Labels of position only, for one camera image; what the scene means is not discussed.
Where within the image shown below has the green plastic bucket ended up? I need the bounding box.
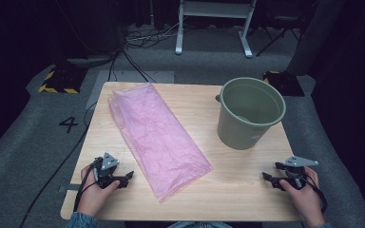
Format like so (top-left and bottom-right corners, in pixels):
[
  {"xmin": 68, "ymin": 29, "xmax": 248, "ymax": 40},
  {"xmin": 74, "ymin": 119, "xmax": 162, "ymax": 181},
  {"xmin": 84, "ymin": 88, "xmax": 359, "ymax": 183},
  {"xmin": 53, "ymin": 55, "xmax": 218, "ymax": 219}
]
[{"xmin": 216, "ymin": 76, "xmax": 287, "ymax": 151}]

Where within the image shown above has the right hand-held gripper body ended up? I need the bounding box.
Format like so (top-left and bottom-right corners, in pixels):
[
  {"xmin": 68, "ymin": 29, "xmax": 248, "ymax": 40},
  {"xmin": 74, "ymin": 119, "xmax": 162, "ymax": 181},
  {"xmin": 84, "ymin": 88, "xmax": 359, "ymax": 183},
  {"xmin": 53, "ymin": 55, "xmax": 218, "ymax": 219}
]
[{"xmin": 281, "ymin": 155, "xmax": 319, "ymax": 190}]

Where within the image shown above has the person's left hand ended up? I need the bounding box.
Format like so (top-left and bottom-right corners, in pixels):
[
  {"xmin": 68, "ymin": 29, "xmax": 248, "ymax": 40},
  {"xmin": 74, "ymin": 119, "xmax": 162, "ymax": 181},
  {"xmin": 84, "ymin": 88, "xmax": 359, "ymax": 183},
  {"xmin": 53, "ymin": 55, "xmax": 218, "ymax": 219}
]
[{"xmin": 77, "ymin": 164, "xmax": 122, "ymax": 218}]

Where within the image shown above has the black tripod stand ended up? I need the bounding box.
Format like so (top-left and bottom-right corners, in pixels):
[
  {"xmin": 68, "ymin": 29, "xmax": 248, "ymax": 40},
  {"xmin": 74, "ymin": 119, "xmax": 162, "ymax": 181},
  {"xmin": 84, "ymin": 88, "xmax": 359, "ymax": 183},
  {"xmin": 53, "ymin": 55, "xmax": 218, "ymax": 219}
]
[{"xmin": 256, "ymin": 12, "xmax": 302, "ymax": 58}]

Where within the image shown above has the bundle of floor cables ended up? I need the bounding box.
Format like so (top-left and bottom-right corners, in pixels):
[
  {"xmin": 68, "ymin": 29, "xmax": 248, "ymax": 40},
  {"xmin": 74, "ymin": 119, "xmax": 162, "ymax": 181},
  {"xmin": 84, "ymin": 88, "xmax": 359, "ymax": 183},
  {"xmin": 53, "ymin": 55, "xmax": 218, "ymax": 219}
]
[{"xmin": 123, "ymin": 22, "xmax": 184, "ymax": 51}]

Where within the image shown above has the grey padded post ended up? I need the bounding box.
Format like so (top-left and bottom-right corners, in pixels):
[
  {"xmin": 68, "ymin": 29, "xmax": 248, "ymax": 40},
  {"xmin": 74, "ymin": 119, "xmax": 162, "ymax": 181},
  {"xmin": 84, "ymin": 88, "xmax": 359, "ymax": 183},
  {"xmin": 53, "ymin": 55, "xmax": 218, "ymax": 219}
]
[{"xmin": 286, "ymin": 0, "xmax": 346, "ymax": 77}]

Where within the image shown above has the grey table edge bracket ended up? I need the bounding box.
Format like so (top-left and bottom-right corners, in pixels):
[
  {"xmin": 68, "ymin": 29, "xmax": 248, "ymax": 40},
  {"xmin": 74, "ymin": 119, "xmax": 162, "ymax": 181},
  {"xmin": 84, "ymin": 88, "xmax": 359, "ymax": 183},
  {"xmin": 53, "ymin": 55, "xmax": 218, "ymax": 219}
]
[{"xmin": 58, "ymin": 183, "xmax": 84, "ymax": 193}]

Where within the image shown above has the left hand-held gripper black cable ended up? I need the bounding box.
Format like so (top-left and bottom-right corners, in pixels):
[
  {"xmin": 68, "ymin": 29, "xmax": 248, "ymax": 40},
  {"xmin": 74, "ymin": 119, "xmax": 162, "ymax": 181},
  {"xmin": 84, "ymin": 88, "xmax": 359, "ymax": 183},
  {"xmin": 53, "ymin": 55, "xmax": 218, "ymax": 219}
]
[{"xmin": 73, "ymin": 157, "xmax": 104, "ymax": 213}]

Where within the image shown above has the black yellow striped base plate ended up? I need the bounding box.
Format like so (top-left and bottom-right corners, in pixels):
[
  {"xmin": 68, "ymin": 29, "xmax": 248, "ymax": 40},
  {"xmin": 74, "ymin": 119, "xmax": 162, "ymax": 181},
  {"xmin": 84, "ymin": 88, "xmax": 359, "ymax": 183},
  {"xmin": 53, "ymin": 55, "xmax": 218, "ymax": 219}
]
[
  {"xmin": 262, "ymin": 70, "xmax": 306, "ymax": 98},
  {"xmin": 38, "ymin": 65, "xmax": 88, "ymax": 95}
]

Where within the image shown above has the pink plastic bag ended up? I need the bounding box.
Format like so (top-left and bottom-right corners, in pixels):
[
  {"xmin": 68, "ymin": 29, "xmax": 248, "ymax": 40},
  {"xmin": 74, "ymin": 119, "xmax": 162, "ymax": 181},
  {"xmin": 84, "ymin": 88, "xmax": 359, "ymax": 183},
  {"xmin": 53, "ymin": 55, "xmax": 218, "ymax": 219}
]
[{"xmin": 107, "ymin": 83, "xmax": 214, "ymax": 203}]

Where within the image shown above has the right hand-held gripper black cable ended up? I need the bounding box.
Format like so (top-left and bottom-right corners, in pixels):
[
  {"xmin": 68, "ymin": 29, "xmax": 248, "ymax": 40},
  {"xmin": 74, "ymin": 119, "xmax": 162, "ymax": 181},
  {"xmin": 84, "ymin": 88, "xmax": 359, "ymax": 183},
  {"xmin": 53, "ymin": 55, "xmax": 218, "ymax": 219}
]
[{"xmin": 293, "ymin": 172, "xmax": 328, "ymax": 214}]

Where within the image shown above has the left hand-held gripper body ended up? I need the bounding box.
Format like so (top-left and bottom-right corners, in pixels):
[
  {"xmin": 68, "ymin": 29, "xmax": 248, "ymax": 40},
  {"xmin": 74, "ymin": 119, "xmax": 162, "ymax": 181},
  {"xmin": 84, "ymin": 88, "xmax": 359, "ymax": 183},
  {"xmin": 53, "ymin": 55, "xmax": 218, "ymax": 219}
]
[{"xmin": 89, "ymin": 152, "xmax": 126, "ymax": 190}]

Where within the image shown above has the person's right hand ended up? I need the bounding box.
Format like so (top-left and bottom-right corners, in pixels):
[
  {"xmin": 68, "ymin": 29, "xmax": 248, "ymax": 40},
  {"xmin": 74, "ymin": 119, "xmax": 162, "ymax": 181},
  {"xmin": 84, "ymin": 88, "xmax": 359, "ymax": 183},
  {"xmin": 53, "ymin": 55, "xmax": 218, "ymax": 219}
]
[{"xmin": 279, "ymin": 166, "xmax": 326, "ymax": 226}]

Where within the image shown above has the white metal desk frame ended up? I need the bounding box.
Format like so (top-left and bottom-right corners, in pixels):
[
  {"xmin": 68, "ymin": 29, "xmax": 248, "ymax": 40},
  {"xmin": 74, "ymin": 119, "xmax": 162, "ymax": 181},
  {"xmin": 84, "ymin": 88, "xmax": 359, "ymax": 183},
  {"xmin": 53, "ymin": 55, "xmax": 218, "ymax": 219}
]
[{"xmin": 174, "ymin": 0, "xmax": 258, "ymax": 59}]

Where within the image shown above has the long black floor cable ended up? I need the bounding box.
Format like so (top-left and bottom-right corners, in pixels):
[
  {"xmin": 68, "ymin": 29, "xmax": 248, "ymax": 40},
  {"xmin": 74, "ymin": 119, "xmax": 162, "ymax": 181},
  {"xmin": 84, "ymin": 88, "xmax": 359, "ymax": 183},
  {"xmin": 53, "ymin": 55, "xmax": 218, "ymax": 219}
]
[{"xmin": 18, "ymin": 101, "xmax": 99, "ymax": 228}]

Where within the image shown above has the hand-held gripper black cable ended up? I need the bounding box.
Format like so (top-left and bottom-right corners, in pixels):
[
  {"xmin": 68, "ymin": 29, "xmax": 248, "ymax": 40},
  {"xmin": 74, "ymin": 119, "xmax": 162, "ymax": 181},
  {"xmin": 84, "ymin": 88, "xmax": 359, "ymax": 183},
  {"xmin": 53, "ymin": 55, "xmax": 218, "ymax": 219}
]
[
  {"xmin": 73, "ymin": 157, "xmax": 104, "ymax": 213},
  {"xmin": 293, "ymin": 172, "xmax": 328, "ymax": 214}
]

